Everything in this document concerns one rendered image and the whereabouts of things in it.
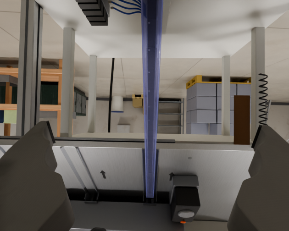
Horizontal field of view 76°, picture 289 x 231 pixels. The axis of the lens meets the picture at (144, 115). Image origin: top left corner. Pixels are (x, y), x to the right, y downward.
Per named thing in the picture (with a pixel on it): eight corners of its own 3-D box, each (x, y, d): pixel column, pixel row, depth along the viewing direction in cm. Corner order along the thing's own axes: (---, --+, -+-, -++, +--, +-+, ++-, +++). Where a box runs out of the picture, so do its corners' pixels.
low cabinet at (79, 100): (-11, 78, 440) (-12, 112, 438) (68, 81, 455) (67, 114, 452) (33, 91, 639) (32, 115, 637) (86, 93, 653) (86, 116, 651)
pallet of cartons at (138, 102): (131, 97, 769) (131, 114, 767) (132, 94, 654) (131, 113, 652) (151, 98, 775) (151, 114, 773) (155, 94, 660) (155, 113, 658)
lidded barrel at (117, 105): (111, 97, 762) (111, 112, 760) (110, 96, 710) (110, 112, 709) (124, 97, 766) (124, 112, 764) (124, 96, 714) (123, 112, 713)
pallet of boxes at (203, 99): (186, 83, 455) (185, 133, 451) (196, 74, 372) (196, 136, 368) (236, 84, 459) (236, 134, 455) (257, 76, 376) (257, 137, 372)
